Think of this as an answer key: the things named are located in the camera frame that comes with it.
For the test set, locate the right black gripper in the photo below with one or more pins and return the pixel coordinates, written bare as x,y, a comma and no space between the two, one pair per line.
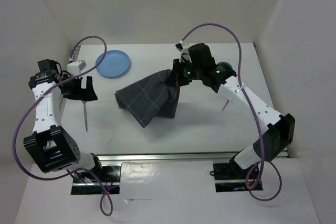
175,78

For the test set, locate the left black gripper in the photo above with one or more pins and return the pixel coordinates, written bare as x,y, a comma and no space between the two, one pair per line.
85,94

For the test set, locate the dark grey checked cloth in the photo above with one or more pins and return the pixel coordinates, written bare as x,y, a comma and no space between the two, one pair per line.
149,97

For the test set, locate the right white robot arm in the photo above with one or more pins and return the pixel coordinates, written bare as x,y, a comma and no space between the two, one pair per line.
277,130

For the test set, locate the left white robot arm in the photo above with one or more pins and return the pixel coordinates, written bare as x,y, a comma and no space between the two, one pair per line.
50,145

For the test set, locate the silver fork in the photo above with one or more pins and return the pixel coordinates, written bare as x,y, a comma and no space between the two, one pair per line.
85,115

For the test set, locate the blue plastic cup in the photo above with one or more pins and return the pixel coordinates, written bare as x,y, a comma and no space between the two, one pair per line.
223,63

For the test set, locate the blue plastic plate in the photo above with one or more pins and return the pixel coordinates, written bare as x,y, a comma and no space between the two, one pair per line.
115,64

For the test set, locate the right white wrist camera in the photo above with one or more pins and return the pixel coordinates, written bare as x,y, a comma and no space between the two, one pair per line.
182,47

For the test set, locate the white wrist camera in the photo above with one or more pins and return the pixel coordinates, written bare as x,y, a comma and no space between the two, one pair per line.
182,47
76,67

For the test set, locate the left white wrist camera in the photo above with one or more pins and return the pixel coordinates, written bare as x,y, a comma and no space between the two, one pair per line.
76,67

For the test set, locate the aluminium left rail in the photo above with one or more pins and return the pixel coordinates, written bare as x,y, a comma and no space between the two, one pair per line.
74,54

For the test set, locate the aluminium rail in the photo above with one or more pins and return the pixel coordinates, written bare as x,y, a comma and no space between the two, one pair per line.
74,54
166,157

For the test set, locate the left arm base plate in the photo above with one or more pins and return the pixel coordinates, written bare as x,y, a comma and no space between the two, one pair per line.
85,184

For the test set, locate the aluminium front rail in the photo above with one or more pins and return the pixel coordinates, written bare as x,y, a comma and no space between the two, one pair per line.
166,157

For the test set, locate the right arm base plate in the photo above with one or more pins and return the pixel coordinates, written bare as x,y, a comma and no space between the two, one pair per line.
227,179

